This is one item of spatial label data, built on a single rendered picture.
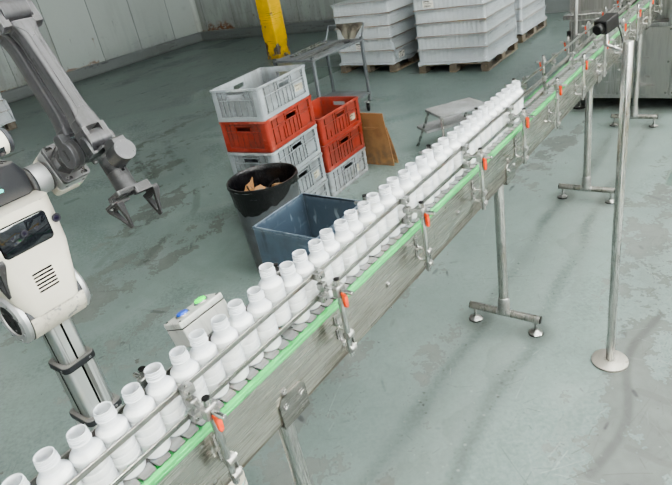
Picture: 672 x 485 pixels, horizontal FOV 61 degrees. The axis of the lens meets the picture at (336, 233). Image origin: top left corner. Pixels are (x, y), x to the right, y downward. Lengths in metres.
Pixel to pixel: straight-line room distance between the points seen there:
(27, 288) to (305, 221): 1.13
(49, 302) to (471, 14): 6.81
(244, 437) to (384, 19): 7.60
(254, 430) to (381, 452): 1.13
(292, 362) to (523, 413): 1.36
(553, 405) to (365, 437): 0.79
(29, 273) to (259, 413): 0.76
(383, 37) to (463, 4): 1.34
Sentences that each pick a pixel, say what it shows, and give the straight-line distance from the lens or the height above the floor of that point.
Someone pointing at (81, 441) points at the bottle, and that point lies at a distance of 1.16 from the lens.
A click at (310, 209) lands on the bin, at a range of 2.38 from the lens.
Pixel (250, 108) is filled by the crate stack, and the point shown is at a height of 0.98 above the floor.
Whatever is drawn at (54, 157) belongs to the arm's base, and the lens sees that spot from 1.82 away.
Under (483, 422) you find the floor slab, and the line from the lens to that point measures 2.55.
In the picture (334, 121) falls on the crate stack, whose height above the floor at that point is 0.58.
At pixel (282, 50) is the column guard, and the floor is 0.13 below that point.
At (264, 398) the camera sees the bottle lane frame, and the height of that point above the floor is 0.94.
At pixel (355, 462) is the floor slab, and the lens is 2.46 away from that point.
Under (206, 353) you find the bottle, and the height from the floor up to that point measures 1.12.
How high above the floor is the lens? 1.85
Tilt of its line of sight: 27 degrees down
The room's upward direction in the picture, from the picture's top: 11 degrees counter-clockwise
